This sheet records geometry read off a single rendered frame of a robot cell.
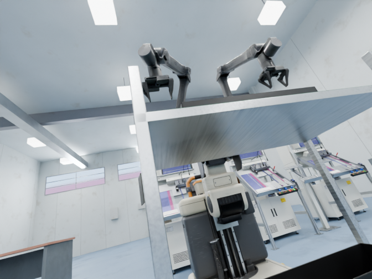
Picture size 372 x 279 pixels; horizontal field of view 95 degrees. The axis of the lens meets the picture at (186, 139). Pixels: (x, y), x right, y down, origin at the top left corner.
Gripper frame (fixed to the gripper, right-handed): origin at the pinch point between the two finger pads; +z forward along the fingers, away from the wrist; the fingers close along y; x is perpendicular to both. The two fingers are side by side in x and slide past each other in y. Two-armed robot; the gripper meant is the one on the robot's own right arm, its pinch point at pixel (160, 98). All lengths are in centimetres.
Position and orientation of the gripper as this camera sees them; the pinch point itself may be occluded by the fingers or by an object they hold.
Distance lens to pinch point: 72.9
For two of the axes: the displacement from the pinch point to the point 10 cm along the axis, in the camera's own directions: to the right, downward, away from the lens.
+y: 9.7, -1.7, 2.0
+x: -1.1, 4.1, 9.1
